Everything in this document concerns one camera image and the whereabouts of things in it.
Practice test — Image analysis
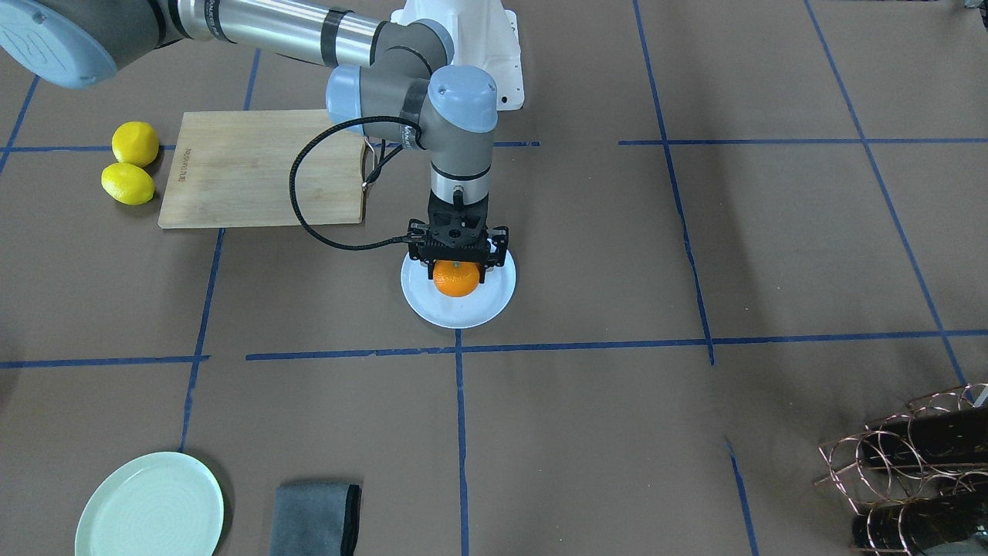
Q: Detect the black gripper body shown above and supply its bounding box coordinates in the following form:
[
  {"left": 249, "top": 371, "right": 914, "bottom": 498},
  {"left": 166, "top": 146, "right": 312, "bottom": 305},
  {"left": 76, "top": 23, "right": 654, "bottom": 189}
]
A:
[{"left": 407, "top": 193, "right": 509, "bottom": 267}]

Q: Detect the orange fruit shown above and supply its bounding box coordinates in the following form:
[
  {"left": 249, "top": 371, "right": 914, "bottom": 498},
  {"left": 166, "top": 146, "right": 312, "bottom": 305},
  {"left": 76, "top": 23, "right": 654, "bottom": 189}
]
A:
[{"left": 431, "top": 260, "right": 480, "bottom": 298}]

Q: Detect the light blue plate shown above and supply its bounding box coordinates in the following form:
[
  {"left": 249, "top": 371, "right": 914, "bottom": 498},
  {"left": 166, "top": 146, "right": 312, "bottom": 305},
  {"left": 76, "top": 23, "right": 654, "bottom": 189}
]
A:
[{"left": 400, "top": 251, "right": 516, "bottom": 330}]

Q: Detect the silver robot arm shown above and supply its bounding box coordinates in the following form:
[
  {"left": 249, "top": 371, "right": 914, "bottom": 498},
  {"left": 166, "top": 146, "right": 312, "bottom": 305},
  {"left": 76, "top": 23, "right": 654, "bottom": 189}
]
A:
[{"left": 2, "top": 1, "right": 509, "bottom": 280}]

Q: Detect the green plate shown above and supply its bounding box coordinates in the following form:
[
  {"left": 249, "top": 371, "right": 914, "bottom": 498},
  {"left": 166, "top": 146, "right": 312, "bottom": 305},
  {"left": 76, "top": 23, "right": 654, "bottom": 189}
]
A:
[{"left": 74, "top": 452, "right": 225, "bottom": 555}]

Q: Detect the wooden cutting board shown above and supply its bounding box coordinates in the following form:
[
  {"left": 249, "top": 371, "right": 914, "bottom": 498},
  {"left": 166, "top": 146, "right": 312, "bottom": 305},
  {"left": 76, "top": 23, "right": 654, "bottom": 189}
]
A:
[{"left": 158, "top": 110, "right": 366, "bottom": 229}]

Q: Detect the folded grey cloth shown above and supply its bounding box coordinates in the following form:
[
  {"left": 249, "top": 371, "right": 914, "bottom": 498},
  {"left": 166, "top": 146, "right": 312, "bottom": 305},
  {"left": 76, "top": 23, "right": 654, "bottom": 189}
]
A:
[{"left": 269, "top": 482, "right": 361, "bottom": 555}]

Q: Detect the lower yellow lemon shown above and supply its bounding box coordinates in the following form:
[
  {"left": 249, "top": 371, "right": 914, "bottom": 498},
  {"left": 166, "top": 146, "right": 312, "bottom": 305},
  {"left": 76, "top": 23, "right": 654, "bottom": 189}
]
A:
[{"left": 101, "top": 162, "right": 155, "bottom": 205}]

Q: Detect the yellow lemon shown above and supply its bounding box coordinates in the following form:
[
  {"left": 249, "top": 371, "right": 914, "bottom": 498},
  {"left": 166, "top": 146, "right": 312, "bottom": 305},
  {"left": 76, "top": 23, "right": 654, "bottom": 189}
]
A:
[
  {"left": 110, "top": 120, "right": 161, "bottom": 168},
  {"left": 101, "top": 162, "right": 155, "bottom": 205}
]

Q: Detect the upper yellow lemon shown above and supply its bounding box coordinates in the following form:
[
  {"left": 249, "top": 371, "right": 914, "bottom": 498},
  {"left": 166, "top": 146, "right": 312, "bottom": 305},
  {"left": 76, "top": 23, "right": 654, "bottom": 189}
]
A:
[{"left": 110, "top": 120, "right": 161, "bottom": 168}]

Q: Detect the dark wine bottle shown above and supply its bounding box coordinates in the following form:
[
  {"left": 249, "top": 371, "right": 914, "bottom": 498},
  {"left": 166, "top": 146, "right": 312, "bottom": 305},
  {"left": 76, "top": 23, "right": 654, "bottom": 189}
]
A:
[
  {"left": 858, "top": 407, "right": 987, "bottom": 472},
  {"left": 851, "top": 492, "right": 987, "bottom": 555}
]

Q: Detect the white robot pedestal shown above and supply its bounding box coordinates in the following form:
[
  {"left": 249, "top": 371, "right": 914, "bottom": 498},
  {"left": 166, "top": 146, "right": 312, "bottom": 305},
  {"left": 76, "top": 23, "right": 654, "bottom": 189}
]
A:
[{"left": 391, "top": 1, "right": 525, "bottom": 110}]

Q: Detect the copper wire bottle rack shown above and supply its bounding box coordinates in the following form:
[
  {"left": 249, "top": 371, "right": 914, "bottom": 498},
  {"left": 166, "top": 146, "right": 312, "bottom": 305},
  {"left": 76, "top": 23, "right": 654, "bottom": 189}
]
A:
[{"left": 818, "top": 383, "right": 987, "bottom": 555}]

